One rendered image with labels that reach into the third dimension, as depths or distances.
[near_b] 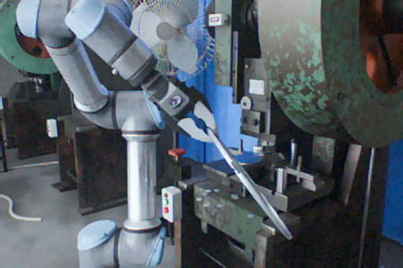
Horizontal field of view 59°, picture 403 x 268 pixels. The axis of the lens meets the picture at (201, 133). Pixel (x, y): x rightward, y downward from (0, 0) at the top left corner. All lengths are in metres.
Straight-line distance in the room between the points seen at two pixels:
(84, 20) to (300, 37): 0.48
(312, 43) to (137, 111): 0.51
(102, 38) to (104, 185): 2.28
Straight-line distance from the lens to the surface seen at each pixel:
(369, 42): 1.19
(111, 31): 0.66
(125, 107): 1.06
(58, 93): 4.49
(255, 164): 1.37
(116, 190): 2.92
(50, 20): 0.79
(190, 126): 0.71
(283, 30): 0.90
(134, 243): 1.12
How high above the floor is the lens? 1.22
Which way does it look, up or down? 14 degrees down
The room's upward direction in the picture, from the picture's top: straight up
